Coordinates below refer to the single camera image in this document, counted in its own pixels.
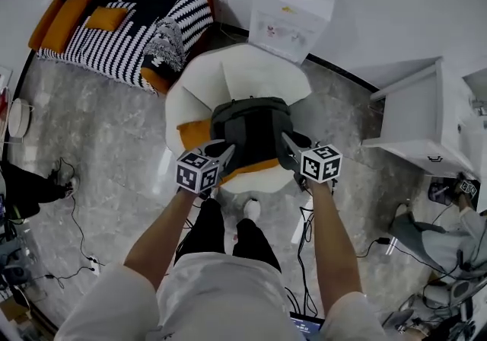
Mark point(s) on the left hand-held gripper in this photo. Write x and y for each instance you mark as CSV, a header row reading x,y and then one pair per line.
x,y
194,172

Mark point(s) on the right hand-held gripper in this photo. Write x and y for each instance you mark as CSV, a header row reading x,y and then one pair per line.
x,y
321,164

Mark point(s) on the black backpack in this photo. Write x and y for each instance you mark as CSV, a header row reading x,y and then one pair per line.
x,y
251,126

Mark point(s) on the white round lounge chair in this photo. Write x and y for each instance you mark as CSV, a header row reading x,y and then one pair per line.
x,y
236,69

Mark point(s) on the person's right forearm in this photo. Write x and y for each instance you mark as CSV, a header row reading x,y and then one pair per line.
x,y
335,248

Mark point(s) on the person's left forearm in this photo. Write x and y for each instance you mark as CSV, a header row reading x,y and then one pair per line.
x,y
160,240

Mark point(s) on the black white striped sofa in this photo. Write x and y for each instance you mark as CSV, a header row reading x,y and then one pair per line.
x,y
114,50

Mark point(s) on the orange square cushion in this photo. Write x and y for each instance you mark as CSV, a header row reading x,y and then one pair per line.
x,y
194,134

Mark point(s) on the person's right white shoe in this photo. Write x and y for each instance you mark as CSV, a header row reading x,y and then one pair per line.
x,y
252,209

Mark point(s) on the person's black trousers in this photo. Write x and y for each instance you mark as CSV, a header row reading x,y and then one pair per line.
x,y
205,229

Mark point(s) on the white sink cabinet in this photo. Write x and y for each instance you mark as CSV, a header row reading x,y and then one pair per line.
x,y
414,115

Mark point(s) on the white water dispenser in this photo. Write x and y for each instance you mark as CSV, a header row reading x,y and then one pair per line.
x,y
289,16

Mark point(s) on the person's white shirt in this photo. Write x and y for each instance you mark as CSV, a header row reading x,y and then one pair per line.
x,y
220,301

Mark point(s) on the white power strip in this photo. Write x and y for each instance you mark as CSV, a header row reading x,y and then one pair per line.
x,y
94,265

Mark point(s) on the small orange cushion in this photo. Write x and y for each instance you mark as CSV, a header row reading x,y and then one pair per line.
x,y
105,19

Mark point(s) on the black tablet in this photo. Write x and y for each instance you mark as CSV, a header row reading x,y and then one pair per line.
x,y
306,328

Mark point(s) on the chrome faucet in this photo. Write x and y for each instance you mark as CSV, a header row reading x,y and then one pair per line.
x,y
479,106

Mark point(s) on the large orange cushion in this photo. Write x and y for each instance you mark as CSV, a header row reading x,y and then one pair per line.
x,y
64,23

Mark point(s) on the white round stand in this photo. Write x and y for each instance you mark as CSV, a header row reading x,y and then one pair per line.
x,y
19,118

